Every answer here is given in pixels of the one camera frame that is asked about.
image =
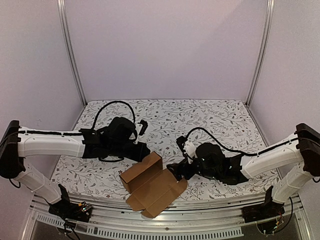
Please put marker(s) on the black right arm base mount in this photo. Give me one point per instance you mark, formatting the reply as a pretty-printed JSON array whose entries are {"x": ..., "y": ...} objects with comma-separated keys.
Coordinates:
[{"x": 265, "y": 210}]

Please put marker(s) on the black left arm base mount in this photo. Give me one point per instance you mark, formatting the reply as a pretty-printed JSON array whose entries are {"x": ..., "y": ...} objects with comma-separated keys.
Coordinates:
[{"x": 65, "y": 209}]

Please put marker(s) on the right aluminium corner post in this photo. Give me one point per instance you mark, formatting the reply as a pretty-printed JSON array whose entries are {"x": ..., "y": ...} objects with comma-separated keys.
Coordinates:
[{"x": 262, "y": 51}]

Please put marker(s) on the aluminium front rail frame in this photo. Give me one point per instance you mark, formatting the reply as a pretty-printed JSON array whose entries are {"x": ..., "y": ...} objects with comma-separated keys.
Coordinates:
[{"x": 215, "y": 219}]

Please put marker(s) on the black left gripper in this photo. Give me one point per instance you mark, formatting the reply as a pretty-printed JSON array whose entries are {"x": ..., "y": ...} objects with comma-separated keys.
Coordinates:
[{"x": 139, "y": 155}]

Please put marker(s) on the brown cardboard box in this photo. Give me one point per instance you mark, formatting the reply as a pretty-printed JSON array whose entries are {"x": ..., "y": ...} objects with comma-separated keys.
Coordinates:
[{"x": 151, "y": 187}]

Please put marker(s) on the left aluminium corner post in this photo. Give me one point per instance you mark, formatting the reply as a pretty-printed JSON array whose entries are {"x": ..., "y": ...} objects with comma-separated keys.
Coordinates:
[{"x": 62, "y": 11}]

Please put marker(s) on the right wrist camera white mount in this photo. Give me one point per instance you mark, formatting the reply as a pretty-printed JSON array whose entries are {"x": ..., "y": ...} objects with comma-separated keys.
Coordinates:
[{"x": 187, "y": 148}]

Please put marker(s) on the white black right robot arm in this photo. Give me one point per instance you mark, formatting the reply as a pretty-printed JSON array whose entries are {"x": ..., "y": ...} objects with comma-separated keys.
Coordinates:
[{"x": 301, "y": 148}]

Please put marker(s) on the aluminium corner post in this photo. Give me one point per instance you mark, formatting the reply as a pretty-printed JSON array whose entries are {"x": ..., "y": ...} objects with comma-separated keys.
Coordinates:
[
  {"x": 62, "y": 11},
  {"x": 262, "y": 51}
]

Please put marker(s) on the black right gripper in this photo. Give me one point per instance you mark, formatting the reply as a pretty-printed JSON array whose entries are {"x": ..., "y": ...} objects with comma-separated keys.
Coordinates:
[{"x": 184, "y": 169}]

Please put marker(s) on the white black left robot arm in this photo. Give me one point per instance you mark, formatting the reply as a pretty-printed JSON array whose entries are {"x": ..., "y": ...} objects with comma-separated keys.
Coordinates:
[{"x": 20, "y": 142}]

